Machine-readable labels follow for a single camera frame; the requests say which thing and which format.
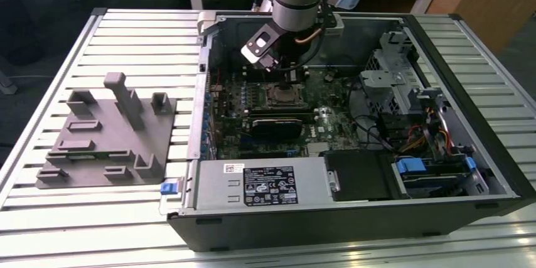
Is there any silver CPU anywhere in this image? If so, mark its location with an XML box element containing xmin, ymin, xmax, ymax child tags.
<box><xmin>273</xmin><ymin>87</ymin><xmax>305</xmax><ymax>105</ymax></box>

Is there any metal socket cover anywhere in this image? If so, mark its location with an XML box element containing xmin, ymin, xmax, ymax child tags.
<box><xmin>265</xmin><ymin>83</ymin><xmax>311</xmax><ymax>109</ymax></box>

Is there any CPU socket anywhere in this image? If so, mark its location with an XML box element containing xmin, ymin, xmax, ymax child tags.
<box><xmin>263</xmin><ymin>82</ymin><xmax>312</xmax><ymax>110</ymax></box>

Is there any green RAM stick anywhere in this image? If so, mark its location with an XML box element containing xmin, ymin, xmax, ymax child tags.
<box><xmin>249</xmin><ymin>110</ymin><xmax>315</xmax><ymax>119</ymax></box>

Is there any black graphics card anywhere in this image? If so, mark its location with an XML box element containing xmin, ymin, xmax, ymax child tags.
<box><xmin>249</xmin><ymin>117</ymin><xmax>303</xmax><ymax>142</ymax></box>

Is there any green motherboard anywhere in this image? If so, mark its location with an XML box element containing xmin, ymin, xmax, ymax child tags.
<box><xmin>207</xmin><ymin>67</ymin><xmax>361</xmax><ymax>161</ymax></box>

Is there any silver chipset heatsink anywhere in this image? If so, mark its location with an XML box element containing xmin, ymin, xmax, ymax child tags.
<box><xmin>308</xmin><ymin>142</ymin><xmax>329</xmax><ymax>156</ymax></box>

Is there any black drive shroud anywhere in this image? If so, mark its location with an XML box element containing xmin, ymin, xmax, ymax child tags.
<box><xmin>324</xmin><ymin>151</ymin><xmax>397</xmax><ymax>202</ymax></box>

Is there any blue disk carrier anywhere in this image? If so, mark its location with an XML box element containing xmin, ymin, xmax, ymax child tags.
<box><xmin>393</xmin><ymin>156</ymin><xmax>479</xmax><ymax>198</ymax></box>

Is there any silver power supply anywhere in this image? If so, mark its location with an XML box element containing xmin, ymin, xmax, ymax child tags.
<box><xmin>195</xmin><ymin>159</ymin><xmax>336</xmax><ymax>211</ymax></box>

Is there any wooden cabinet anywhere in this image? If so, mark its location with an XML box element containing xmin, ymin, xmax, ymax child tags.
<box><xmin>427</xmin><ymin>0</ymin><xmax>536</xmax><ymax>58</ymax></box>

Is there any grey parts rack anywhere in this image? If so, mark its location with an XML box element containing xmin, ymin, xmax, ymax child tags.
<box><xmin>35</xmin><ymin>72</ymin><xmax>179</xmax><ymax>190</ymax></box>

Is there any black PC case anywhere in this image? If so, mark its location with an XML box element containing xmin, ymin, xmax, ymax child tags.
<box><xmin>165</xmin><ymin>10</ymin><xmax>536</xmax><ymax>253</ymax></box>

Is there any grey metal foot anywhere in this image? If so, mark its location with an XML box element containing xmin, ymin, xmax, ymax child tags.
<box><xmin>0</xmin><ymin>68</ymin><xmax>19</xmax><ymax>95</ymax></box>

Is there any black plate wrist camera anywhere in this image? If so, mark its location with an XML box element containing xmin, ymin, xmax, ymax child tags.
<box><xmin>240</xmin><ymin>23</ymin><xmax>283</xmax><ymax>72</ymax></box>

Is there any silver box wrist camera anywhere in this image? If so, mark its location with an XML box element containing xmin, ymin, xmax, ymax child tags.
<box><xmin>317</xmin><ymin>12</ymin><xmax>345</xmax><ymax>35</ymax></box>

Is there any coloured wire bundle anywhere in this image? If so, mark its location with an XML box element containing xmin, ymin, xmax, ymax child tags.
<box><xmin>401</xmin><ymin>107</ymin><xmax>456</xmax><ymax>156</ymax></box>

